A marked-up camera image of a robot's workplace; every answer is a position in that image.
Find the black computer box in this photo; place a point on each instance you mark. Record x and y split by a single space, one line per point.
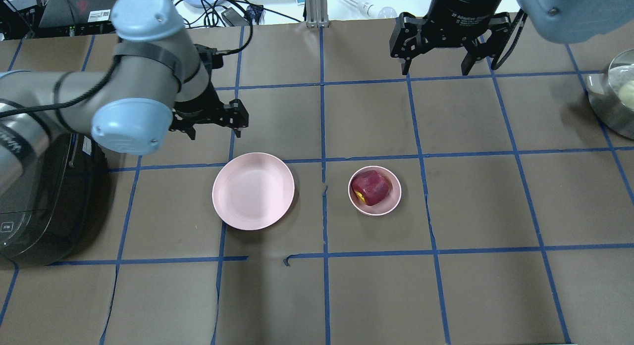
66 13

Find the pink bowl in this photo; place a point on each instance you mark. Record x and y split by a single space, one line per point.
388 204

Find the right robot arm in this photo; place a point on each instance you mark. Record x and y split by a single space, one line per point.
568 21

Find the steel steamer pot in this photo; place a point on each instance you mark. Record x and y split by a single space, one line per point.
602 94

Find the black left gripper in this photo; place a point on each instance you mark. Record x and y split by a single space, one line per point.
197 108

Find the dark grey rice cooker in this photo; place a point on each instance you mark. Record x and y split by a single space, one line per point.
43 214

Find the red apple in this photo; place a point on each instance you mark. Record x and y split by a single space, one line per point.
370 187

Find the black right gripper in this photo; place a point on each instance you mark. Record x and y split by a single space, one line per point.
463 8

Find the white steamed bun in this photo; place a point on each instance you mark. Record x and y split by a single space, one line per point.
626 94

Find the aluminium frame post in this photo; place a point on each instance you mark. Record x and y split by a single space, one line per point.
316 14

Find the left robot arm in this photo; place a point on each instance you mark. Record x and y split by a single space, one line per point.
158 81

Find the pink plate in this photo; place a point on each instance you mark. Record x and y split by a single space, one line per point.
253 191

